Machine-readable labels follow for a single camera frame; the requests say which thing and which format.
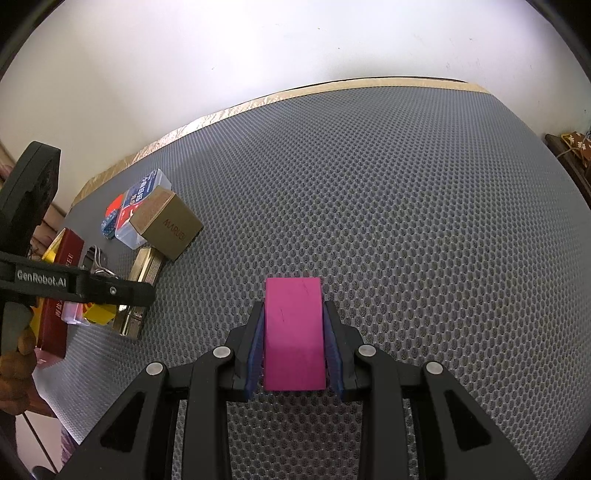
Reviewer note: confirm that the yellow plastic piece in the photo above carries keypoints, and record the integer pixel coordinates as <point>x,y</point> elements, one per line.
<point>99,314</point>

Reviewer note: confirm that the clear plastic dental floss box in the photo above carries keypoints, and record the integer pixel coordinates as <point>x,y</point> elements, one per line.
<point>138,196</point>

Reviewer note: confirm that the dark red box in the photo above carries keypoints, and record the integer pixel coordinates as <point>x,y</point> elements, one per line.
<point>51,328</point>

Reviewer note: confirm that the dark wooden furniture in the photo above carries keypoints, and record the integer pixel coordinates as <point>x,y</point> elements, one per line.
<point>565,168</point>

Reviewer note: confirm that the orange cube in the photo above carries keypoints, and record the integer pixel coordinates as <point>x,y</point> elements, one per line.
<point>115,204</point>

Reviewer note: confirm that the pink block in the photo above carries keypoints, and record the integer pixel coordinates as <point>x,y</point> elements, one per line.
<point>293,332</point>

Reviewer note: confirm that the small pink white box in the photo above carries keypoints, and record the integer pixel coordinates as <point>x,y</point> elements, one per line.
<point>74,313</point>

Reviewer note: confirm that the brown cardboard box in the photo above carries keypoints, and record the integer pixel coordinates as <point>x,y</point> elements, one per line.
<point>171,230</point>

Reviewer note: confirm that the floral cloth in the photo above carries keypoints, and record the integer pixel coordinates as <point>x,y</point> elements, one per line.
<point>579,145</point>

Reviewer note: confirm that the black binder clip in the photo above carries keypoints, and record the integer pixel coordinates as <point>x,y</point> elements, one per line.
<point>90,258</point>

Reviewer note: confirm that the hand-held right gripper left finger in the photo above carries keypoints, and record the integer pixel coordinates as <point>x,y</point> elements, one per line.
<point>256,350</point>

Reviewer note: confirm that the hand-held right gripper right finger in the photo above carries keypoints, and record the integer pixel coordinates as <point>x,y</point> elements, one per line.
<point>333,350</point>

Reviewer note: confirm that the gold ribbed metal case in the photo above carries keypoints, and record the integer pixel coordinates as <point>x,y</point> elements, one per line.
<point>143,272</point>

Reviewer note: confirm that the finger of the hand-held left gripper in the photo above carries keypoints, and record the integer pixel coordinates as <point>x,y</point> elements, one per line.
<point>120,291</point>

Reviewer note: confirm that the person's left hand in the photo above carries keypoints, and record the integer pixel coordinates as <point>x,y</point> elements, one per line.
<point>16,374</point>

